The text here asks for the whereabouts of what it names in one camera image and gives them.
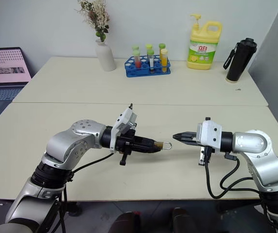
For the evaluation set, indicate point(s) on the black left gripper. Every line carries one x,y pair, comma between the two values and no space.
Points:
126,143

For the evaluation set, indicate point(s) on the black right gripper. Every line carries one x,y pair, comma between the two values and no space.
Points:
194,141

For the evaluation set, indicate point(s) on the brass padlock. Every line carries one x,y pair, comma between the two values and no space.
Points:
164,145

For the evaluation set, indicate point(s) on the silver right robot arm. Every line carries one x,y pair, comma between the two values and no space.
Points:
263,155

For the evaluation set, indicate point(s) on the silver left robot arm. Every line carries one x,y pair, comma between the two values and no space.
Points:
63,145

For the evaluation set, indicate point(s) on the blue test tube rack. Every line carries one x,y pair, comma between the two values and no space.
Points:
145,70

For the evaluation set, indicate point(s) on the dark rounded shape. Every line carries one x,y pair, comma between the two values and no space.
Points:
129,223

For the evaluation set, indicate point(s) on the yellow-capped tube with orange liquid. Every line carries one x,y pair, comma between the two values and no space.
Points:
164,60

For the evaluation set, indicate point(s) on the green-capped tube with white label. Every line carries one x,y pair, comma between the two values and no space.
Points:
151,60

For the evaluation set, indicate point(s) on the green-capped tube with red liquid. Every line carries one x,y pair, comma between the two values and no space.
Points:
137,60

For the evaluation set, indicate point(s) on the yellow dish soap pump bottle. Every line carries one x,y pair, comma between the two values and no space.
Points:
203,46

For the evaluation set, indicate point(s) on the green-capped empty tube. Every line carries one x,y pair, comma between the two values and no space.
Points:
148,46
162,46

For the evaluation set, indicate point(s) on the dark table foot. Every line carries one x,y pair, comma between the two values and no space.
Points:
74,208

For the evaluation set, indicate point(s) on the white ceramic vase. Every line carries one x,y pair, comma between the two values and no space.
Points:
105,57

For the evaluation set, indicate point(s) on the dried flower bouquet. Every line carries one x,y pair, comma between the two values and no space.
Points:
96,17

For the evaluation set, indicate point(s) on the open laptop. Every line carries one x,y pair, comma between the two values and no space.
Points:
3,70

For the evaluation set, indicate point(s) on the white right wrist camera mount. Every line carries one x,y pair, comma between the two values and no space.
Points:
209,132

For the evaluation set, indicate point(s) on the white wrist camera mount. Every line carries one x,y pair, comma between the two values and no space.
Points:
123,120
209,132

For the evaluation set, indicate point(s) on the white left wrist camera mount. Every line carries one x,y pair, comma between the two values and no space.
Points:
123,120

